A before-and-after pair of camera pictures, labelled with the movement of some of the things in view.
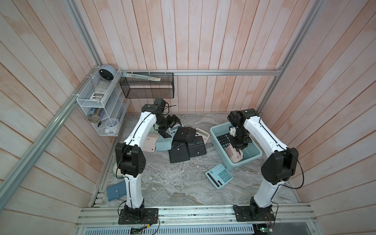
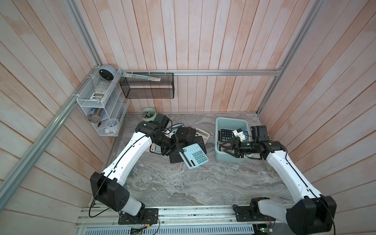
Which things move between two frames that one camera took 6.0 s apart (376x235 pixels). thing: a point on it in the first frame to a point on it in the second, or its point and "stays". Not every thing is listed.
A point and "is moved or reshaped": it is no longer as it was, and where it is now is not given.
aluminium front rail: x=196 y=215 stays
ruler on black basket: x=140 y=77 stays
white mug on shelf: x=111 y=124 stays
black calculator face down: x=197 y=147 stays
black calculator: x=185 y=133 stays
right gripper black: x=239 y=147 to x=235 y=144
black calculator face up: x=226 y=139 is moved or reshaped
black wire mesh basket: x=136 y=88 stays
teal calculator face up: x=219 y=176 to x=193 y=155
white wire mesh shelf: x=104 y=100 stays
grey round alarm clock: x=107 y=72 stays
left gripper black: x=173 y=120 to x=174 y=146
